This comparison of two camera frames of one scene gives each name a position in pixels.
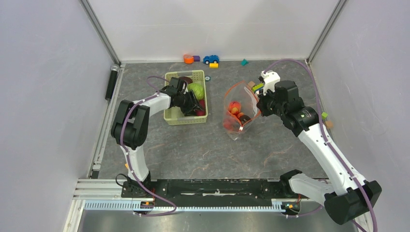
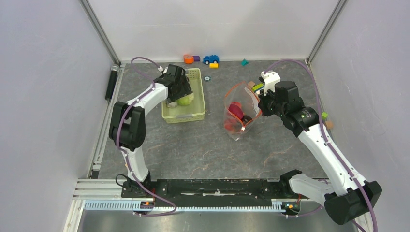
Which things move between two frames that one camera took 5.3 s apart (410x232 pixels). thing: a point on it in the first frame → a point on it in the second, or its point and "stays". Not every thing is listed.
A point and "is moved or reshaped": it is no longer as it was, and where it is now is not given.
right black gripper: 261,104 stays
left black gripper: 193,104 → 185,89
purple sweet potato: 199,112 → 236,108
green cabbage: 197,89 is moved or reshaped
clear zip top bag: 240,110 stays
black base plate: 237,193 stays
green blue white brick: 256,88 stays
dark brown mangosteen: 244,119 stays
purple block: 196,58 stays
